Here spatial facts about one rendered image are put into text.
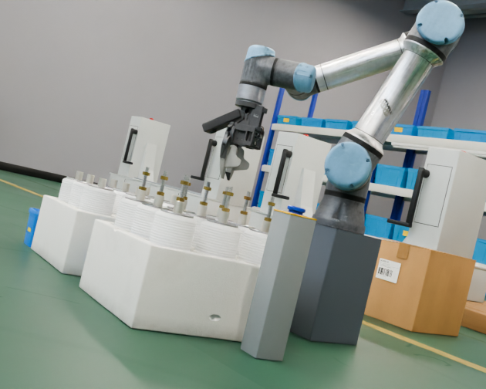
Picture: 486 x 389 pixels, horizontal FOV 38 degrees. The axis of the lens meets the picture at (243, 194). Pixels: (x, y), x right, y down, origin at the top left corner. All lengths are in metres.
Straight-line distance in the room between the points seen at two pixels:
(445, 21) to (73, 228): 1.12
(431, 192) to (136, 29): 5.68
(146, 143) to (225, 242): 4.73
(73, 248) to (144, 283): 0.55
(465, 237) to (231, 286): 2.32
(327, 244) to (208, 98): 7.43
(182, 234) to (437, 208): 2.26
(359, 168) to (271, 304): 0.47
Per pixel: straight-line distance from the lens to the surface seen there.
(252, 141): 1.88
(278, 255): 1.51
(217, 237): 1.61
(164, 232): 1.56
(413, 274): 2.67
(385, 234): 7.35
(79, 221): 2.03
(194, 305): 1.58
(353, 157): 1.80
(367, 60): 2.01
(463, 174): 3.70
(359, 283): 1.98
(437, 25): 1.87
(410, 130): 7.38
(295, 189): 4.55
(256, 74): 1.91
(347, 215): 1.94
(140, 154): 6.31
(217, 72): 9.31
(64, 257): 2.05
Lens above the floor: 0.32
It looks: level
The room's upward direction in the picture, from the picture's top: 14 degrees clockwise
